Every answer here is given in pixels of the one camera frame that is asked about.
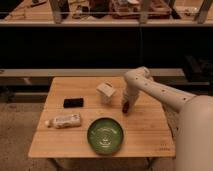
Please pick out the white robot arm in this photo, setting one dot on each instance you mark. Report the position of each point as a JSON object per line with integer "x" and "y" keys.
{"x": 194, "y": 141}

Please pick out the white squeeze tube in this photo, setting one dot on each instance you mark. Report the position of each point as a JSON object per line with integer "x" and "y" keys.
{"x": 64, "y": 121}

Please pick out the dark red pepper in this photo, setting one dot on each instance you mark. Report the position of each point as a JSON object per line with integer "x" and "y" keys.
{"x": 125, "y": 107}

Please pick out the wooden table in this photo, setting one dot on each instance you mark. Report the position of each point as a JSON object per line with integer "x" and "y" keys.
{"x": 145, "y": 129}

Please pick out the background workbench shelf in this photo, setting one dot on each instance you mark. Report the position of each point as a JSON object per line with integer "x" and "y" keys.
{"x": 107, "y": 13}

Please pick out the white carton box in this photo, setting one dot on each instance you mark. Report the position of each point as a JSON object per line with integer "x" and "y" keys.
{"x": 106, "y": 91}

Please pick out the green ceramic bowl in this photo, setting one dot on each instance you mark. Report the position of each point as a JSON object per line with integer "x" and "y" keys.
{"x": 105, "y": 136}

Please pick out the black rectangular block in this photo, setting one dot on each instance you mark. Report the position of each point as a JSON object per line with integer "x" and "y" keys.
{"x": 73, "y": 102}

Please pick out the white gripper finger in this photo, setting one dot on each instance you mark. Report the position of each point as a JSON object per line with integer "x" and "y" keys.
{"x": 123, "y": 101}
{"x": 131, "y": 106}

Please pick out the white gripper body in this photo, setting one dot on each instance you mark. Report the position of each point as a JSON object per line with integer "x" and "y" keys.
{"x": 131, "y": 94}

